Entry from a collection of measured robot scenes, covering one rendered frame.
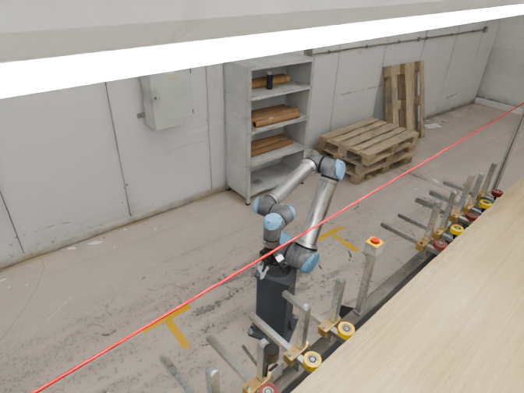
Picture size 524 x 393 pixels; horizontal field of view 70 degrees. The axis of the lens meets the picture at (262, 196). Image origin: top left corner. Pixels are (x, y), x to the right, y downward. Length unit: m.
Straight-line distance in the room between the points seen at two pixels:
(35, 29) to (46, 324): 3.22
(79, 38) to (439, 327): 2.01
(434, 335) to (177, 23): 1.91
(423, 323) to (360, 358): 0.41
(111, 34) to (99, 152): 3.50
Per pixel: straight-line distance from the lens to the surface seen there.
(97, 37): 0.32
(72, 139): 3.71
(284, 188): 2.15
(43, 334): 3.40
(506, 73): 9.22
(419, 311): 2.17
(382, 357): 1.92
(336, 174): 2.36
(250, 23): 0.40
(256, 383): 1.79
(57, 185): 3.84
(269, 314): 2.83
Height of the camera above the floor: 2.39
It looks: 32 degrees down
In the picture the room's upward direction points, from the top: 2 degrees clockwise
